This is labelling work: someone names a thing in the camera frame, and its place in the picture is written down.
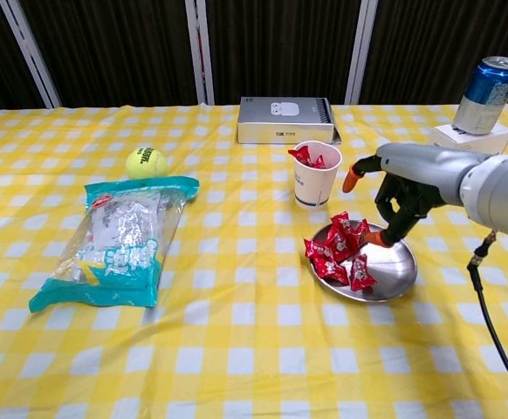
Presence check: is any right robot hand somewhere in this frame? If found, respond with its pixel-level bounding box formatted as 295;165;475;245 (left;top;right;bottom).
342;142;489;250

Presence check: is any white paper cup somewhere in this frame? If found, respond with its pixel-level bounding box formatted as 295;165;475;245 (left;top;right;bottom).
291;140;343;210

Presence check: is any small white box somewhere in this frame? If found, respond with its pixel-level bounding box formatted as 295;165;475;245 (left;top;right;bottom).
423;121;508;171

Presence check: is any blue beverage can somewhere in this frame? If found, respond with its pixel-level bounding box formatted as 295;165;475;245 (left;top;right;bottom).
452;55;508;136

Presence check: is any round steel plate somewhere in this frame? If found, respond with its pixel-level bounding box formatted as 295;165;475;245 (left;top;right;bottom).
308;220;418;303

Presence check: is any silver earbuds box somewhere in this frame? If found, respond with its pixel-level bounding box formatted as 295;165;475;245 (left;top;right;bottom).
236;95;340;145

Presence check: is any black pleated curtain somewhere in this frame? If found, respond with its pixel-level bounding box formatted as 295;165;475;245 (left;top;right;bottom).
0;0;508;115

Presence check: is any yellow checkered tablecloth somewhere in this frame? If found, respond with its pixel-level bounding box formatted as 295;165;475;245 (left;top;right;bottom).
0;103;508;419

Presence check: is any yellow tennis ball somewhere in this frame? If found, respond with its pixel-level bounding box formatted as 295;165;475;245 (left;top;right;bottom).
125;146;168;181

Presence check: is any teal snack bag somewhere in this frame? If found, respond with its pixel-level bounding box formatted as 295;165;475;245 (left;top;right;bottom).
28;175;201;314

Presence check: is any white metal frame post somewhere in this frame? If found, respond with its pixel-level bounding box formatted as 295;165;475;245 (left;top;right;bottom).
344;0;380;106
0;0;62;110
184;0;216;106

